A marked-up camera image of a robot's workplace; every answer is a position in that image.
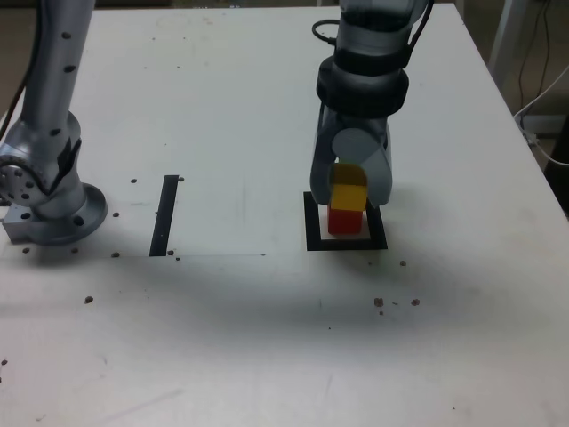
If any white background cable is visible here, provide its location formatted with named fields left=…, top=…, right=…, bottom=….
left=513, top=65, right=569, bottom=166

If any black tape strip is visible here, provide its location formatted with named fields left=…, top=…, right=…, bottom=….
left=148, top=174, right=180, bottom=258

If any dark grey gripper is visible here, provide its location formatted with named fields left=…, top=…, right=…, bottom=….
left=309, top=106, right=394, bottom=208

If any yellow cube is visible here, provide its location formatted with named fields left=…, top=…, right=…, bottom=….
left=328, top=163, right=369, bottom=211

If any thin black background cable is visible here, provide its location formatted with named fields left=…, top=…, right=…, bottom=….
left=517, top=0, right=553, bottom=116

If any red cube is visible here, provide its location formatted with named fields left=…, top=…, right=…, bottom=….
left=327, top=205, right=365, bottom=236

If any grey power strip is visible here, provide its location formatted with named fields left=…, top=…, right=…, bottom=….
left=515, top=113, right=569, bottom=137

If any black tape square outline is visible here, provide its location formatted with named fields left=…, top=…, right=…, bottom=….
left=302, top=190, right=389, bottom=252

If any white metal frame leg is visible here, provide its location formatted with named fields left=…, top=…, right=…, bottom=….
left=488, top=0, right=524, bottom=85

